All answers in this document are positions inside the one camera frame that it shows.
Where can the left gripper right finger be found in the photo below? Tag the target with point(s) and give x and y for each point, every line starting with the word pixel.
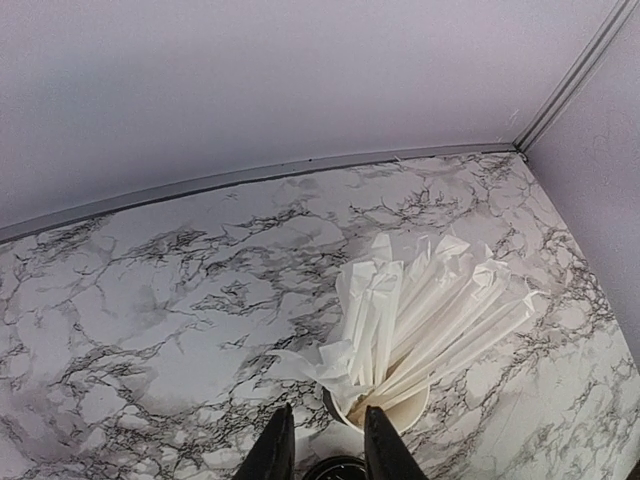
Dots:
pixel 386 456

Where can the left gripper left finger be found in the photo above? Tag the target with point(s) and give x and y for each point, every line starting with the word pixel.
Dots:
pixel 272 457

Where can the black cup holding straws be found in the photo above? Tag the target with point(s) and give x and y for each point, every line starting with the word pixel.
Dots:
pixel 403 414

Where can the stack of black lids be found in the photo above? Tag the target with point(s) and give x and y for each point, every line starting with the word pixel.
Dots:
pixel 341 467

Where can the bundle of white wrapped straws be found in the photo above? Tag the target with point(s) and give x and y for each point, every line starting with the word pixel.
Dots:
pixel 406 322

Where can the right aluminium frame post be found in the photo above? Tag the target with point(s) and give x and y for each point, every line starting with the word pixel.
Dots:
pixel 577 75

